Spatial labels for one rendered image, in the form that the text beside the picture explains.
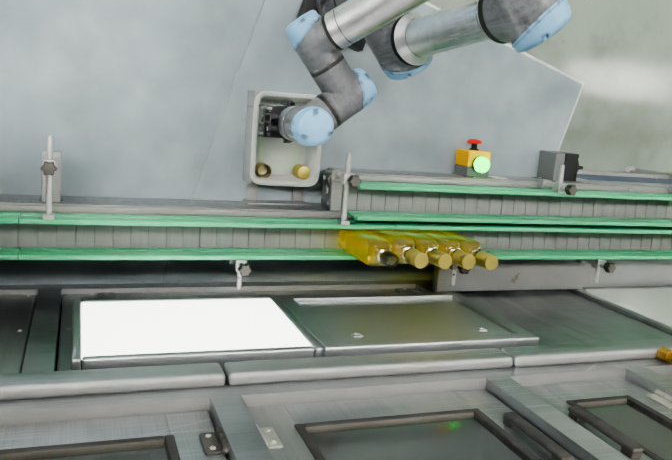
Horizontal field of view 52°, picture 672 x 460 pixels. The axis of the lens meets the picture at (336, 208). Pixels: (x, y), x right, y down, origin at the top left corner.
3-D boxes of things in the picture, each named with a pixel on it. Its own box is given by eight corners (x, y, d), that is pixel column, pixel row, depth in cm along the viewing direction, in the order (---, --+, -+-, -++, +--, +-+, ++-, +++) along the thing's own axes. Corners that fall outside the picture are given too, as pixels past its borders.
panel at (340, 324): (72, 313, 143) (70, 377, 111) (72, 299, 142) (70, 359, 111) (455, 303, 174) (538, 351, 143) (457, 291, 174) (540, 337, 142)
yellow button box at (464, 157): (452, 173, 194) (466, 176, 187) (455, 146, 193) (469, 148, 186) (474, 174, 197) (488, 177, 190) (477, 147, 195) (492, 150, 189)
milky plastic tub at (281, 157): (241, 180, 174) (249, 184, 165) (247, 89, 170) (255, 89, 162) (308, 182, 180) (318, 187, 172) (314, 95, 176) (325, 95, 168)
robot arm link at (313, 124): (346, 130, 136) (311, 155, 134) (327, 127, 146) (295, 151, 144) (325, 96, 133) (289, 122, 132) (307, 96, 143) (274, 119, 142)
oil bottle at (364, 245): (337, 247, 172) (370, 268, 152) (339, 225, 171) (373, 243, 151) (358, 247, 174) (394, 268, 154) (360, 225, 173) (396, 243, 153)
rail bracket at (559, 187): (534, 188, 189) (566, 195, 177) (537, 161, 188) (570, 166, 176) (546, 188, 191) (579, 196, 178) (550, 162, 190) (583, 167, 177)
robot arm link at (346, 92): (356, 50, 136) (312, 81, 134) (385, 98, 139) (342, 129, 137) (343, 52, 143) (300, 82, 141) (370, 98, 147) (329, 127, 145)
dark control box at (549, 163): (535, 177, 204) (553, 180, 196) (538, 150, 203) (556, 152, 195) (558, 178, 207) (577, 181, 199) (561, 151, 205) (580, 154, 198)
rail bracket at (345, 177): (327, 218, 169) (345, 228, 157) (333, 149, 167) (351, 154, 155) (339, 218, 170) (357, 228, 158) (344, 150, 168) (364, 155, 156)
